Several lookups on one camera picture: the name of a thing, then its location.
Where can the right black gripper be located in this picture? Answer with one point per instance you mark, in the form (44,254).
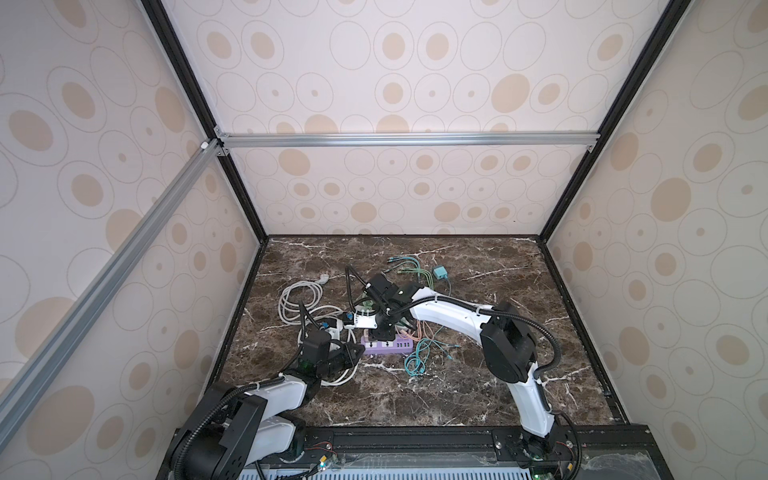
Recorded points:
(381,335)

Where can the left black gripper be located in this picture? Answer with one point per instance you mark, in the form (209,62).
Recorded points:
(345,352)

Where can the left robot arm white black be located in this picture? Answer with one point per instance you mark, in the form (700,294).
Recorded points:
(252,408)

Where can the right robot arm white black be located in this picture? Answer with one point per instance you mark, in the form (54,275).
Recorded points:
(517,350)

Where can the teal charger plug far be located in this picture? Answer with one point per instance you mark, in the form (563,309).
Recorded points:
(440,273)

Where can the purple power strip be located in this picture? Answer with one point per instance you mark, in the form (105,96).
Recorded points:
(400,345)

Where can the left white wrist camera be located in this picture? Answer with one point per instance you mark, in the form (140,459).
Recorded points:
(333,326)

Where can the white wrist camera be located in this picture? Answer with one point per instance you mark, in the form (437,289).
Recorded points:
(333,326)
(362,317)

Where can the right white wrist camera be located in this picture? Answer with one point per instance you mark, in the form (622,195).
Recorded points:
(362,317)

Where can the horizontal aluminium rail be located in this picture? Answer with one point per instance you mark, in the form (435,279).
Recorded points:
(424,139)

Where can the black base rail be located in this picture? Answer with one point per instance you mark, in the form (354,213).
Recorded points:
(609,452)

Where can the diagonal aluminium rail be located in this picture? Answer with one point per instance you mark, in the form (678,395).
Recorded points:
(49,359)

